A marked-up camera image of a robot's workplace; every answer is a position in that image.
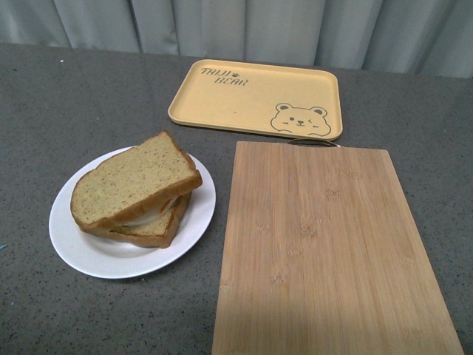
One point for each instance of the bread slice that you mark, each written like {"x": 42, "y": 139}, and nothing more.
{"x": 155, "y": 231}
{"x": 133, "y": 182}

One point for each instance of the white round plate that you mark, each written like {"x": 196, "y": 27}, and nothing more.
{"x": 108, "y": 259}

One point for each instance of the fried egg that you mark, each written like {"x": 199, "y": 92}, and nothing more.
{"x": 154, "y": 214}

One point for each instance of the yellow bear tray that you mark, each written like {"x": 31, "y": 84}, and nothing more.
{"x": 259, "y": 98}

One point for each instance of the bamboo cutting board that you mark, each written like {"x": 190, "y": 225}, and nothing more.
{"x": 322, "y": 256}

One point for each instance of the grey curtain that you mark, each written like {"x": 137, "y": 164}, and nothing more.
{"x": 427, "y": 37}

